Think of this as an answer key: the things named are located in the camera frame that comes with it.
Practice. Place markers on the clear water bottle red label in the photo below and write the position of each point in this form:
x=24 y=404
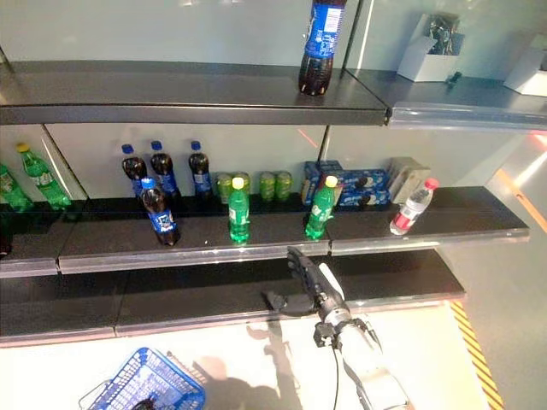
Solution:
x=412 y=209

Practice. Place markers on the grey cardboard box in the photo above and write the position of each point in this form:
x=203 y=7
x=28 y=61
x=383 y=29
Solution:
x=406 y=175

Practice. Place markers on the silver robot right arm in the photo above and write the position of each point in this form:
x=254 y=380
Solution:
x=372 y=371

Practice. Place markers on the blue Oreo cookie box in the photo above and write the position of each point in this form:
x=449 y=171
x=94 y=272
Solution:
x=367 y=199
x=367 y=179

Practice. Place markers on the dark bundled hardware pieces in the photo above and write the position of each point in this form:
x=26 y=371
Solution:
x=444 y=34

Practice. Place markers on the blue plastic shopping basket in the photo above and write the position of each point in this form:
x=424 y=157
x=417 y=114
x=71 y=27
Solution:
x=179 y=372

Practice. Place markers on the green Sprite bottle yellow cap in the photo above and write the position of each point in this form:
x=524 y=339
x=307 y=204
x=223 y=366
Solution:
x=42 y=179
x=318 y=213
x=239 y=218
x=13 y=192

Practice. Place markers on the white open cardboard box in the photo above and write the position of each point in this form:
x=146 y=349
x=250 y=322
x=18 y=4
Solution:
x=527 y=77
x=423 y=64

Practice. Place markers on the green drink can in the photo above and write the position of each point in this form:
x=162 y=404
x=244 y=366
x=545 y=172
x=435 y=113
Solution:
x=244 y=181
x=267 y=185
x=223 y=188
x=284 y=185

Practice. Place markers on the yellow black hazard tape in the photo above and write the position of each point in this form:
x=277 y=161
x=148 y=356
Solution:
x=474 y=350

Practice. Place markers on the dark robot right hand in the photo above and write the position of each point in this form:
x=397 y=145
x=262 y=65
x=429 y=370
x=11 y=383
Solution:
x=316 y=305

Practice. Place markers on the large Pepsi cola bottle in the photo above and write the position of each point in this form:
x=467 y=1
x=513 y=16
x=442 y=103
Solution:
x=320 y=51

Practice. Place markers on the dark metal shelf board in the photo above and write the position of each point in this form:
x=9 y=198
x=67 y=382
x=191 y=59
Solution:
x=25 y=252
x=470 y=107
x=470 y=213
x=107 y=243
x=171 y=94

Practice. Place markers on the black base shelf board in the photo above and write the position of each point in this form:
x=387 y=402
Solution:
x=51 y=307
x=406 y=277
x=192 y=294

